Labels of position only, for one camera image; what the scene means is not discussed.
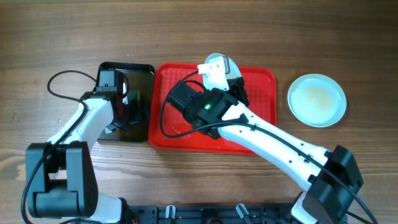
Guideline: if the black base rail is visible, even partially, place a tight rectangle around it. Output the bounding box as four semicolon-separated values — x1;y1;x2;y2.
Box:
130;203;298;224

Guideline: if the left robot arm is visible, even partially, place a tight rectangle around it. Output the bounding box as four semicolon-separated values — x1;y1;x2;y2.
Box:
21;70;137;223

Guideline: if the green yellow sponge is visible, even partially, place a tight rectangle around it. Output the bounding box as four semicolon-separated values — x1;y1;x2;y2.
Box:
128;90;141;101

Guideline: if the left black cable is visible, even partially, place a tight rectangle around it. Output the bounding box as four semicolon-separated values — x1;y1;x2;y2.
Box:
20;70;98;224

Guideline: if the white plate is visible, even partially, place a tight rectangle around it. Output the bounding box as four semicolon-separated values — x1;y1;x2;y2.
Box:
287;73;347;128
205;53;242;82

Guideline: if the black water tray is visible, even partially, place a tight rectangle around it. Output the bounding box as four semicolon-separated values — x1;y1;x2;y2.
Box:
98;62;155;142

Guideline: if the red serving tray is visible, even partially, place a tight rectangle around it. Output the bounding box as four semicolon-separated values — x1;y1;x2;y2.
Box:
148;62;277;155

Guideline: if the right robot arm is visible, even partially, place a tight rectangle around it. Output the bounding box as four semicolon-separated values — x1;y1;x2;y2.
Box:
165;80;363;223

